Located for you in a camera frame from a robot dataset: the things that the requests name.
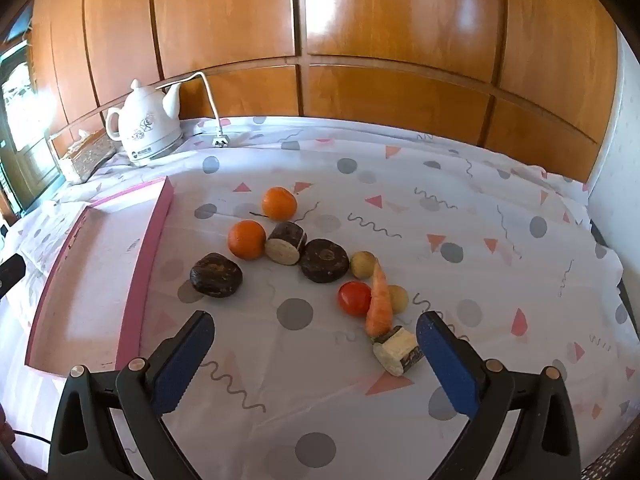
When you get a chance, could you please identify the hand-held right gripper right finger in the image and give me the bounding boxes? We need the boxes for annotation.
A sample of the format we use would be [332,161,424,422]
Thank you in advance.
[416,310,582,480]

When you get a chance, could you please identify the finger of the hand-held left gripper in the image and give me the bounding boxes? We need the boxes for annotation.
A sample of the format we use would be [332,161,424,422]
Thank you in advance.
[0,254,27,301]

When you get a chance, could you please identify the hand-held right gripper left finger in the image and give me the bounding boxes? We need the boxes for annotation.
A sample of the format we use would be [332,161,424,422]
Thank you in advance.
[48,310,217,480]

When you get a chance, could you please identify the dark sugarcane piece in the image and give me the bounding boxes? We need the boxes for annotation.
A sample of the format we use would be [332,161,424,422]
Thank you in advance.
[265,221,308,266]
[372,326,425,377]

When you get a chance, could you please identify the tan longan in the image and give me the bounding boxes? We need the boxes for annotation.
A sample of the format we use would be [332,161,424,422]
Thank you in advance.
[387,285,410,314]
[350,251,377,280]

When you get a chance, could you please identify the pink shallow box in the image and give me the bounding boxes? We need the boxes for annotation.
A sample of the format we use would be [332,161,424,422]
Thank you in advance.
[25,176,175,376]

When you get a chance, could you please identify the small orange carrot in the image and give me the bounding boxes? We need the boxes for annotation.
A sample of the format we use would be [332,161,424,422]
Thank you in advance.
[365,259,392,337]

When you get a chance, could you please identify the dark water chestnut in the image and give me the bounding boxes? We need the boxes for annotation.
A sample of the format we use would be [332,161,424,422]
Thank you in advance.
[189,252,244,298]
[299,239,350,284]

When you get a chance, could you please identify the red tomato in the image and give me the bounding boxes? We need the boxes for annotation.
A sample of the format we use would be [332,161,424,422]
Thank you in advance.
[337,281,373,317]

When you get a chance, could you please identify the orange mandarin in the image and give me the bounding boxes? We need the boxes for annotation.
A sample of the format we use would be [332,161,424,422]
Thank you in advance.
[227,220,267,261]
[261,186,298,222]

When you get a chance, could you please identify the white patterned tablecloth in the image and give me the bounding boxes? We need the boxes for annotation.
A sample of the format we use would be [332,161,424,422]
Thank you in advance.
[0,115,626,480]

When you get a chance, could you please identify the woven tissue box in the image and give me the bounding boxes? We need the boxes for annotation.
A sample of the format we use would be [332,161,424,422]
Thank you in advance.
[59,130,118,183]

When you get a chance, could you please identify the wooden glass door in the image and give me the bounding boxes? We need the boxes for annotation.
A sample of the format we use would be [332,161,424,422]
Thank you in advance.
[0,10,61,211]

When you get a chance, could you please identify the white ceramic electric kettle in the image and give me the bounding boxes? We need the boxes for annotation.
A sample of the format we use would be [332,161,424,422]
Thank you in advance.
[105,79,183,163]

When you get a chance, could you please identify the white kettle power cord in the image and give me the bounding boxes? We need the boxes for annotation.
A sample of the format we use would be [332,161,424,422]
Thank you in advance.
[161,71,232,149]

